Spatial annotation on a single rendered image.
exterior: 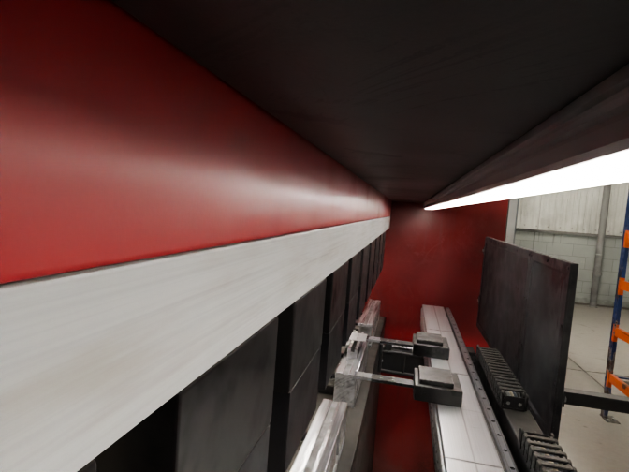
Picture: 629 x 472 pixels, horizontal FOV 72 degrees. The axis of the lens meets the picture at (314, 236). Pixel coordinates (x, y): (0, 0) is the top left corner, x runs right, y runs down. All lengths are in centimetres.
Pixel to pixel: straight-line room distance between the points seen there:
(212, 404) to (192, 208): 11
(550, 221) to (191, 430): 885
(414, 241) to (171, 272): 212
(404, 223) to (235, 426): 203
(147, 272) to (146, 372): 4
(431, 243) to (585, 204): 705
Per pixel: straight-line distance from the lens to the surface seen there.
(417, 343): 143
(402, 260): 228
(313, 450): 91
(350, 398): 129
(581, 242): 920
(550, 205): 901
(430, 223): 227
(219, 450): 27
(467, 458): 94
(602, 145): 19
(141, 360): 18
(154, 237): 17
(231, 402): 27
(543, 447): 94
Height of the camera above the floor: 143
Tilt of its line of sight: 4 degrees down
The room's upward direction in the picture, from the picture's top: 4 degrees clockwise
